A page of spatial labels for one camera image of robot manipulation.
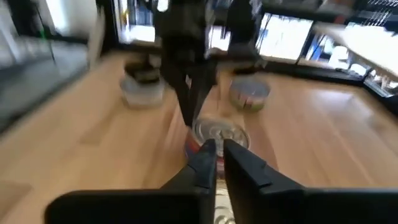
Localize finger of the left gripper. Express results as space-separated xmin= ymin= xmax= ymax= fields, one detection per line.
xmin=124 ymin=60 xmax=190 ymax=125
xmin=188 ymin=54 xmax=268 ymax=127

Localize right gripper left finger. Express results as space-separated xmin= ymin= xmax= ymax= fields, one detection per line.
xmin=45 ymin=138 xmax=218 ymax=224

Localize salmon can with pull tab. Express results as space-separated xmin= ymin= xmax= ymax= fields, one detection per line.
xmin=185 ymin=114 xmax=251 ymax=180

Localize silver can with plain lid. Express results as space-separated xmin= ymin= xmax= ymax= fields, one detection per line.
xmin=229 ymin=76 xmax=271 ymax=113
xmin=119 ymin=73 xmax=166 ymax=109

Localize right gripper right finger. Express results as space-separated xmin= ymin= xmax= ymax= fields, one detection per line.
xmin=223 ymin=139 xmax=398 ymax=224

